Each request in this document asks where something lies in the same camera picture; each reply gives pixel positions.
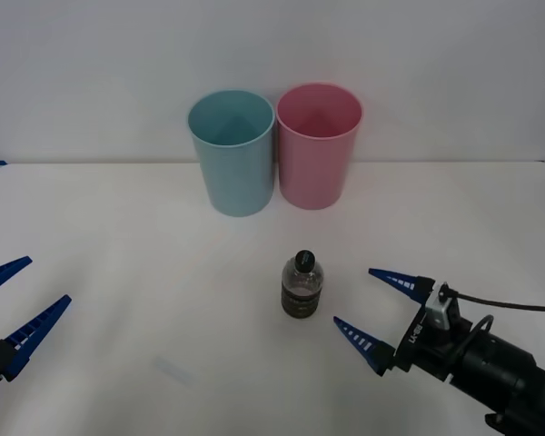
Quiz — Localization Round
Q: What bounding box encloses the pink plastic bin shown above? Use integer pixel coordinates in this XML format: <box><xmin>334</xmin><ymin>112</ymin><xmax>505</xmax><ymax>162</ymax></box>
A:
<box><xmin>275</xmin><ymin>82</ymin><xmax>364</xmax><ymax>211</ymax></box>

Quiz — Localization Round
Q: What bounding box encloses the pale blue plastic bin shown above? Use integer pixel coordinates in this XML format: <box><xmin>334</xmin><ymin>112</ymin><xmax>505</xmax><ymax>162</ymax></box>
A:
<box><xmin>186</xmin><ymin>89</ymin><xmax>275</xmax><ymax>218</ymax></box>

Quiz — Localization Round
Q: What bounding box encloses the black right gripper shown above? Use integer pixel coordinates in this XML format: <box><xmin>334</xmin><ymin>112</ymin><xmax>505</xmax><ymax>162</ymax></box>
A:
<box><xmin>332</xmin><ymin>267</ymin><xmax>476</xmax><ymax>383</ymax></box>

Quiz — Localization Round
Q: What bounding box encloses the small clear bottle black cap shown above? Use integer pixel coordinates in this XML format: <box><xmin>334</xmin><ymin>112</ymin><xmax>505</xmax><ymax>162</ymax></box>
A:
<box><xmin>280</xmin><ymin>248</ymin><xmax>324</xmax><ymax>320</ymax></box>

